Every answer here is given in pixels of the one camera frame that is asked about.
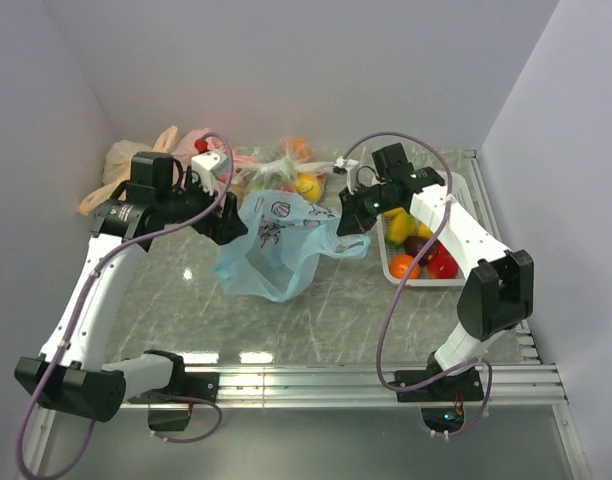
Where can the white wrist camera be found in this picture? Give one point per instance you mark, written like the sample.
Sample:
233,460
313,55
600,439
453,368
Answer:
344,165
210,166

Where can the beige plastic bag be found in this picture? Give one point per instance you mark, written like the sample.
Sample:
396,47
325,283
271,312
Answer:
117,166

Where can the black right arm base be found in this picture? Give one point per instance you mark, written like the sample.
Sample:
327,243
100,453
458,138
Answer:
451,405

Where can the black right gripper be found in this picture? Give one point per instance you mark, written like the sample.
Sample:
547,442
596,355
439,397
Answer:
353,221

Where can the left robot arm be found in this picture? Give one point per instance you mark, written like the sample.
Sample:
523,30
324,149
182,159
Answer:
160,196

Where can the clear plastic bag with fruits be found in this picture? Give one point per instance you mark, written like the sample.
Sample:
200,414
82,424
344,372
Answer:
278,166

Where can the red fake pomegranate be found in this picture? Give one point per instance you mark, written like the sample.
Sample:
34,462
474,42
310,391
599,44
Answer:
442,267

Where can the yellow fake lemon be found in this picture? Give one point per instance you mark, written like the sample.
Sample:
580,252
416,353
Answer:
424,231

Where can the dark red fake apple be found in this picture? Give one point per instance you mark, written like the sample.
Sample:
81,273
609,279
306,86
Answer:
414,244

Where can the yellow smiley fruit in bag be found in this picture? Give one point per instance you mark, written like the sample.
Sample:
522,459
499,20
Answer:
309,187

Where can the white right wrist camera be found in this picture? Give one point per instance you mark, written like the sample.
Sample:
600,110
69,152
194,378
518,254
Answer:
344,165

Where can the light blue plastic bag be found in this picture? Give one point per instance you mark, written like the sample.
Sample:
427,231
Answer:
277,259

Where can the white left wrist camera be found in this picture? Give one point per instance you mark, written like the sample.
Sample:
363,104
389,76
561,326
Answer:
210,166

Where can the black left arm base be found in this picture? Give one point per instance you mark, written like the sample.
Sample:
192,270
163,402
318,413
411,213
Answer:
170,410

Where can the yellow green fake mango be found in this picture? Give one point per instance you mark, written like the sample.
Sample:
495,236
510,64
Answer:
401,227

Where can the aluminium mounting rail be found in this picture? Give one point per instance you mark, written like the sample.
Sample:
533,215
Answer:
356,385

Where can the orange fake orange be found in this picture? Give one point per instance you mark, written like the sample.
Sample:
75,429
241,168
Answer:
400,267

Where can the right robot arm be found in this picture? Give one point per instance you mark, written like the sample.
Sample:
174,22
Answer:
499,283

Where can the pink plastic bag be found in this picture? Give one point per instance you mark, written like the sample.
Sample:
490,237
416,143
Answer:
194,143

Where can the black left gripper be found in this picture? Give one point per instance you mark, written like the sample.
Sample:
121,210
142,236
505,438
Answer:
223,228

